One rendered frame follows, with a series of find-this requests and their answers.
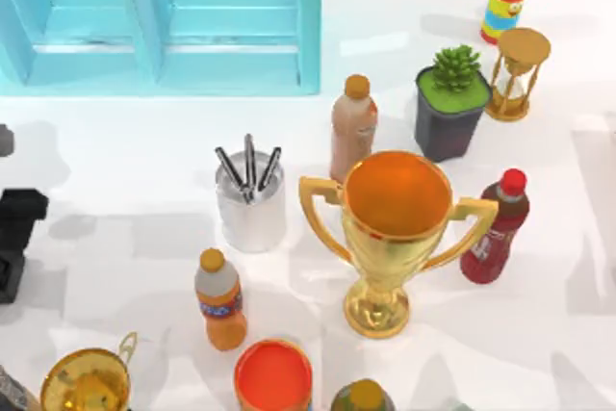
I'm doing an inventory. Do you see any black and silver pen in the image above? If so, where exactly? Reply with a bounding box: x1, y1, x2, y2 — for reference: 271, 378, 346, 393
257, 145, 283, 194
214, 145, 251, 203
243, 133, 257, 204

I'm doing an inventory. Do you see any pale brown bottle orange cap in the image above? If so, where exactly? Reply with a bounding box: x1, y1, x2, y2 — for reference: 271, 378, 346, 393
329, 74, 379, 185

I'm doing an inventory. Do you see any white pen holder cup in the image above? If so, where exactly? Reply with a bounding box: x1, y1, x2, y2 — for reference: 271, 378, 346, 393
215, 150, 287, 254

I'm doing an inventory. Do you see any large gold trophy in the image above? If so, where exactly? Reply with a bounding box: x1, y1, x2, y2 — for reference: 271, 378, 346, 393
297, 149, 500, 340

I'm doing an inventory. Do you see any dark grey plant pot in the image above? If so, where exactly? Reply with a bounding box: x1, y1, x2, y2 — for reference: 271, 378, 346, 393
415, 43, 495, 164

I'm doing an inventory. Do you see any orange bottle grey label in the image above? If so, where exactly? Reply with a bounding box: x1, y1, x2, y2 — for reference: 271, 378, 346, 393
193, 247, 248, 352

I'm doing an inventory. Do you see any light blue rack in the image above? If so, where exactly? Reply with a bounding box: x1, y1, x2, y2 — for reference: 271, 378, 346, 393
0, 0, 322, 97

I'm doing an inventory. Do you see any red bottle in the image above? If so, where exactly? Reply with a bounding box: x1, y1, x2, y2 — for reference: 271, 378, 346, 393
458, 168, 531, 286

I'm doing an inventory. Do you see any green and brown bottle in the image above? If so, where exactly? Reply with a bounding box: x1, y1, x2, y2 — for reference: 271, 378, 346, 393
328, 377, 397, 411

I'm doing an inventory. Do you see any gold hourglass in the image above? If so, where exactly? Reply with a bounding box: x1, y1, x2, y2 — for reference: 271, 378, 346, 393
484, 27, 552, 122

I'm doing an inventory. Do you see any stack of coloured rings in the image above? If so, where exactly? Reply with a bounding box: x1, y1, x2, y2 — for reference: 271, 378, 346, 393
479, 0, 531, 45

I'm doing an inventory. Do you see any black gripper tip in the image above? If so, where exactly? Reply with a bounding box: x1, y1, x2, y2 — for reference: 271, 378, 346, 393
0, 187, 50, 306

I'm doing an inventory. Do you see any small gold trophy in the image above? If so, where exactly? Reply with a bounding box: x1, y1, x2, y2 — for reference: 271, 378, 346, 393
38, 331, 140, 411

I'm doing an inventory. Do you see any grey rounded box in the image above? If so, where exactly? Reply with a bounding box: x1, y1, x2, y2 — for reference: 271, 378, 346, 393
0, 123, 16, 158

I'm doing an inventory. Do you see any grey speckled object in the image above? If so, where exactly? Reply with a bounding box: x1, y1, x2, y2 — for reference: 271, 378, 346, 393
0, 364, 40, 411

